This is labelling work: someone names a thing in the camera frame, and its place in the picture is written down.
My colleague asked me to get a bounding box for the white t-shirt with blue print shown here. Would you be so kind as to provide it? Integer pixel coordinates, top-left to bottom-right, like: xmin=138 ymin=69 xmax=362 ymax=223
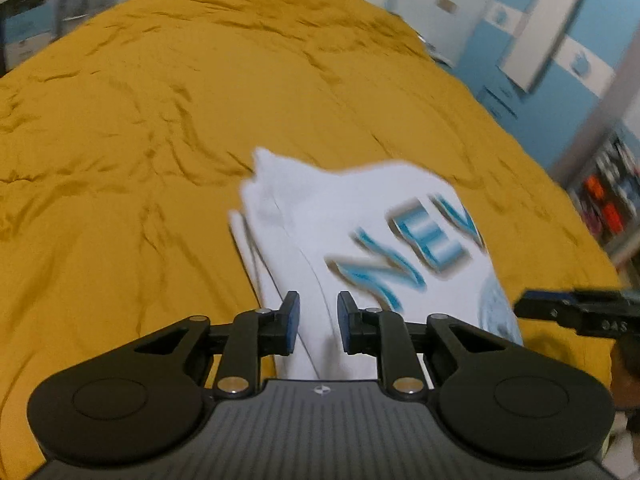
xmin=227 ymin=146 xmax=526 ymax=382

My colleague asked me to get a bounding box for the blue wardrobe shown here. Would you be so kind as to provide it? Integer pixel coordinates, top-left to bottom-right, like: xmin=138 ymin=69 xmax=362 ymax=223
xmin=465 ymin=0 xmax=640 ymax=122

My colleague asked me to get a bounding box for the white board panel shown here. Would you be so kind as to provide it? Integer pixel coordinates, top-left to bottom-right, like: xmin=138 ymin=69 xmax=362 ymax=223
xmin=500 ymin=0 xmax=602 ymax=92

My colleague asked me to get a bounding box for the bedside nightstand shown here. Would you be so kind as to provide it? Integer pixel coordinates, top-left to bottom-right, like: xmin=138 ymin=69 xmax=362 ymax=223
xmin=422 ymin=35 xmax=459 ymax=69

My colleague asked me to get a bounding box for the shelf with colourful things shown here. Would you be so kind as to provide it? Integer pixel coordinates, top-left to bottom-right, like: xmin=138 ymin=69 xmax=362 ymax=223
xmin=565 ymin=130 xmax=640 ymax=272

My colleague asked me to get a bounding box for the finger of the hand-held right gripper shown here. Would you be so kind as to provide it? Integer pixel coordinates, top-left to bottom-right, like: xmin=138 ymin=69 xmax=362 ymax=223
xmin=514 ymin=289 xmax=581 ymax=333

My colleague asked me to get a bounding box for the mustard yellow blanket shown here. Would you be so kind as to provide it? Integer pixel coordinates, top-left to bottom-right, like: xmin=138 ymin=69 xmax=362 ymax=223
xmin=0 ymin=0 xmax=623 ymax=480

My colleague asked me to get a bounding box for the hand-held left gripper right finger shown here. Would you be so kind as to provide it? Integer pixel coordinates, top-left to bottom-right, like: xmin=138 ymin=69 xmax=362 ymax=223
xmin=337 ymin=290 xmax=503 ymax=401

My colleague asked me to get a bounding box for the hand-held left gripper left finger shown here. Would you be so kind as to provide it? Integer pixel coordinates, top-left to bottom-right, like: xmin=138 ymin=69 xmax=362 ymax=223
xmin=135 ymin=291 xmax=301 ymax=401

